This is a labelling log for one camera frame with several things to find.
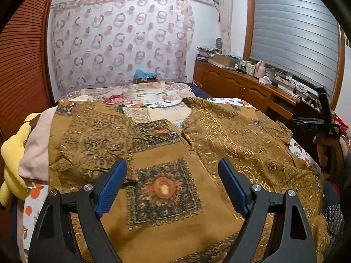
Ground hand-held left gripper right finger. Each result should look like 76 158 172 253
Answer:
218 157 319 263

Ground yellow plush toy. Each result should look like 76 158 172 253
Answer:
0 112 41 207

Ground circle pattern sheer curtain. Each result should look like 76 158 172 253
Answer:
50 0 195 94

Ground person's right hand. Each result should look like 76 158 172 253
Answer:
313 135 330 167

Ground wooden sideboard cabinet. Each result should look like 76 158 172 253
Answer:
193 60 299 119

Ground pink kettle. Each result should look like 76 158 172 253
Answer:
254 61 266 78

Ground pale pink cloth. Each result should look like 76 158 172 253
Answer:
19 105 58 183

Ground orange fruit print bedsheet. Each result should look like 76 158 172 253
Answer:
16 97 324 263

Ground cardboard box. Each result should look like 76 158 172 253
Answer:
212 54 239 68

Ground grey window blind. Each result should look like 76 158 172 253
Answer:
249 0 339 94

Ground floral blanket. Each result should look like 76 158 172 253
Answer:
59 82 192 124

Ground cream lace curtain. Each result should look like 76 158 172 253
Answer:
218 0 233 55

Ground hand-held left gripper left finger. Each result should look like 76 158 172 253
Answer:
28 157 128 263

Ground wooden louvred wardrobe door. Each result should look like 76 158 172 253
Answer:
0 0 58 143

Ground brown gold patterned garment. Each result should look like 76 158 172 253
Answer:
48 96 331 263

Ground black white patterned cloth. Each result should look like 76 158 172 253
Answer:
325 204 344 235

